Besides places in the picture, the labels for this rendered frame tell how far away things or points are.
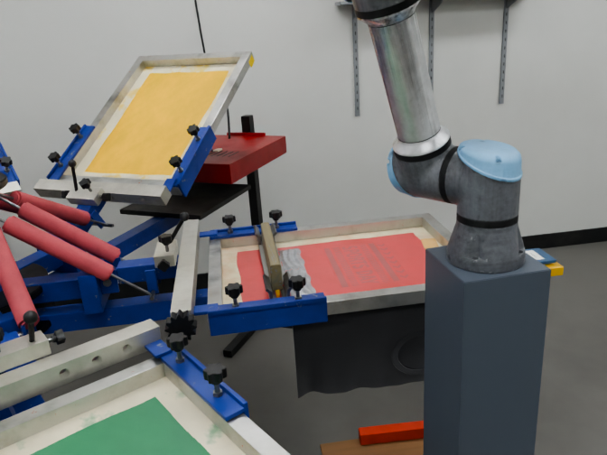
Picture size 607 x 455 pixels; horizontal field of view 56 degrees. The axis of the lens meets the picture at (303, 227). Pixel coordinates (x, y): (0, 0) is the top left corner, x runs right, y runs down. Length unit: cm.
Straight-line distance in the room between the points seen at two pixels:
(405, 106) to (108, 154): 157
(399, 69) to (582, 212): 359
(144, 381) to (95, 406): 11
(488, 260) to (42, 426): 92
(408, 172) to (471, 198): 14
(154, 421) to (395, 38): 85
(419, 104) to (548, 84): 312
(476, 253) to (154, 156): 148
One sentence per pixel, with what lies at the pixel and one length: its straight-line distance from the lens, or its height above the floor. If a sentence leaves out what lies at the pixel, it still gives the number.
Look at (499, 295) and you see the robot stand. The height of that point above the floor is 116.
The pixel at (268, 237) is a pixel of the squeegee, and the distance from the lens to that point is 174.
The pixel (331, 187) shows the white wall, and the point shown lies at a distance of 380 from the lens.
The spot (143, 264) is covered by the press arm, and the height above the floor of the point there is 104.
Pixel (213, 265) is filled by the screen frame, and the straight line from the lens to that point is 177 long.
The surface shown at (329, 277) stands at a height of 95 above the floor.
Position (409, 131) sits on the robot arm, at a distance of 114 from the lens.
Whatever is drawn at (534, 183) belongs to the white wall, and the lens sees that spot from 431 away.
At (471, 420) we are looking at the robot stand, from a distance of 128.
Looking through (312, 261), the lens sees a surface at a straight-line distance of 182.
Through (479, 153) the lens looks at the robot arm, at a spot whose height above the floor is 143.
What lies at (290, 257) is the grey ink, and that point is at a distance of 184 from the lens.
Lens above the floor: 168
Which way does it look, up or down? 20 degrees down
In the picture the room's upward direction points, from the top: 4 degrees counter-clockwise
